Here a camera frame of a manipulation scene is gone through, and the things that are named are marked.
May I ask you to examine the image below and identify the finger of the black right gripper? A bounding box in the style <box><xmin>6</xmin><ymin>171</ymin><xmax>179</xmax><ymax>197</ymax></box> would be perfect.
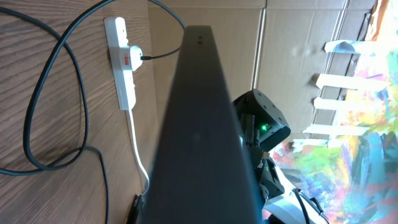
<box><xmin>126</xmin><ymin>195</ymin><xmax>142</xmax><ymax>224</ymax></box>

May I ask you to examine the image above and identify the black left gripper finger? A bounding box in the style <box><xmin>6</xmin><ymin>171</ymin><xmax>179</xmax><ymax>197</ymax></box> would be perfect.
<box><xmin>141</xmin><ymin>26</ymin><xmax>262</xmax><ymax>224</ymax></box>

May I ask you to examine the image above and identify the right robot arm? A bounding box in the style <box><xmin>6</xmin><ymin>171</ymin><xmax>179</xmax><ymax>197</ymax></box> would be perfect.
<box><xmin>233</xmin><ymin>89</ymin><xmax>330</xmax><ymax>223</ymax></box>

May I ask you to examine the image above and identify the white charger plug adapter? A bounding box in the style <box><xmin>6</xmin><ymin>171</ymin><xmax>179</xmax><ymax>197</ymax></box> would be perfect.
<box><xmin>119</xmin><ymin>45</ymin><xmax>142</xmax><ymax>72</ymax></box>

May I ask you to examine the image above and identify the white power strip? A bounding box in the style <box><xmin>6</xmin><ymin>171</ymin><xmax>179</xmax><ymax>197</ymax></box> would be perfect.
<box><xmin>104</xmin><ymin>17</ymin><xmax>136</xmax><ymax>110</ymax></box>

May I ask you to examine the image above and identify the colourful painted board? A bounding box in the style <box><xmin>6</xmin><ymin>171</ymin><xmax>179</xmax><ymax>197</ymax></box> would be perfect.
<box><xmin>273</xmin><ymin>1</ymin><xmax>397</xmax><ymax>223</ymax></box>

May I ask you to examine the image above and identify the white power strip cord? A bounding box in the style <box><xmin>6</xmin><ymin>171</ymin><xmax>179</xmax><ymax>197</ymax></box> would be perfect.
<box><xmin>126</xmin><ymin>108</ymin><xmax>150</xmax><ymax>196</ymax></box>

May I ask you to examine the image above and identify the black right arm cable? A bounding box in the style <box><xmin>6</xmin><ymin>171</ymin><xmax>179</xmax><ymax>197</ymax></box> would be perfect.
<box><xmin>292</xmin><ymin>188</ymin><xmax>330</xmax><ymax>224</ymax></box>

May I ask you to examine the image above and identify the cardboard wall panel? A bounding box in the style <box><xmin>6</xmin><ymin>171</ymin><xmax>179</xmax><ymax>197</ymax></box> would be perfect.
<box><xmin>147</xmin><ymin>0</ymin><xmax>377</xmax><ymax>141</ymax></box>

